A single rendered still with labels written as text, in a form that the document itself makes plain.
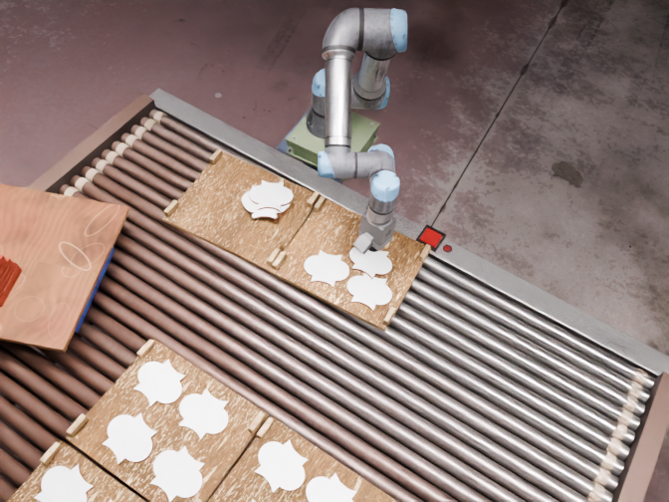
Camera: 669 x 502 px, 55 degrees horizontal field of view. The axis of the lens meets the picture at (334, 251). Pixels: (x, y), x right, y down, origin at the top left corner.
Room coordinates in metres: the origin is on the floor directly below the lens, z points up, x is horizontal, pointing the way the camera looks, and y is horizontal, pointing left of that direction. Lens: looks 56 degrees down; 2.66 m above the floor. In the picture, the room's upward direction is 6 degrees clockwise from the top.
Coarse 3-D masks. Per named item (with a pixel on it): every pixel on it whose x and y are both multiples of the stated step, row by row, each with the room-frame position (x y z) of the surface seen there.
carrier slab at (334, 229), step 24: (312, 216) 1.30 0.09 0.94; (336, 216) 1.31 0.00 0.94; (360, 216) 1.33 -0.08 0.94; (312, 240) 1.20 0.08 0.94; (336, 240) 1.22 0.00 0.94; (408, 240) 1.25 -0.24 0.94; (288, 264) 1.10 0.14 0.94; (408, 264) 1.15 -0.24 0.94; (312, 288) 1.02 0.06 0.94; (336, 288) 1.03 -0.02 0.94; (408, 288) 1.06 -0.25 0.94; (360, 312) 0.96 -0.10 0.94; (384, 312) 0.97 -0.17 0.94
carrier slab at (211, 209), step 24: (216, 168) 1.46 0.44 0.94; (240, 168) 1.48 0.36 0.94; (192, 192) 1.35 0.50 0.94; (216, 192) 1.36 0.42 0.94; (240, 192) 1.37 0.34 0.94; (312, 192) 1.41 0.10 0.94; (192, 216) 1.25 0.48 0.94; (216, 216) 1.26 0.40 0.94; (240, 216) 1.27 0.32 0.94; (288, 216) 1.29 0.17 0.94; (216, 240) 1.16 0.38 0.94; (240, 240) 1.17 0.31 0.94; (264, 240) 1.18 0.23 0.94; (288, 240) 1.19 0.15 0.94; (264, 264) 1.09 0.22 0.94
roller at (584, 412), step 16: (112, 144) 1.54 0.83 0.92; (144, 160) 1.48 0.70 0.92; (160, 176) 1.43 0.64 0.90; (176, 176) 1.42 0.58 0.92; (400, 304) 1.01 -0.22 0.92; (416, 320) 0.97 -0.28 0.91; (432, 320) 0.97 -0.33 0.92; (448, 336) 0.92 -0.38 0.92; (464, 352) 0.89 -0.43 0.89; (480, 352) 0.88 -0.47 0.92; (496, 368) 0.84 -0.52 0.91; (512, 368) 0.84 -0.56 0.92; (528, 384) 0.79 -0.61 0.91; (544, 384) 0.79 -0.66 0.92; (560, 400) 0.75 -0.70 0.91; (576, 400) 0.76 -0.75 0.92; (592, 416) 0.71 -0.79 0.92; (608, 432) 0.68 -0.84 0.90; (624, 432) 0.67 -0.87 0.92
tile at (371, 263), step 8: (352, 248) 1.18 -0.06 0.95; (352, 256) 1.15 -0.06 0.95; (360, 256) 1.15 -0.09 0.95; (368, 256) 1.16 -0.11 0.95; (376, 256) 1.16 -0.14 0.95; (384, 256) 1.17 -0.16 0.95; (360, 264) 1.12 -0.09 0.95; (368, 264) 1.13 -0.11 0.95; (376, 264) 1.13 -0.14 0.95; (384, 264) 1.13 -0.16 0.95; (368, 272) 1.10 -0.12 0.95; (376, 272) 1.10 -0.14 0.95; (384, 272) 1.10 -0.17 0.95
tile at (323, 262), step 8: (312, 256) 1.14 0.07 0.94; (320, 256) 1.14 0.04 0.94; (328, 256) 1.14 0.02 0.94; (336, 256) 1.15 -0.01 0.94; (312, 264) 1.11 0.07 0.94; (320, 264) 1.11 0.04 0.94; (328, 264) 1.11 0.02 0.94; (336, 264) 1.12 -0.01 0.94; (344, 264) 1.12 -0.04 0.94; (312, 272) 1.08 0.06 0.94; (320, 272) 1.08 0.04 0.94; (328, 272) 1.08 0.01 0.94; (336, 272) 1.09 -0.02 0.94; (344, 272) 1.09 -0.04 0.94; (312, 280) 1.05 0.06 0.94; (320, 280) 1.05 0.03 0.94; (328, 280) 1.05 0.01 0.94; (336, 280) 1.06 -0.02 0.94
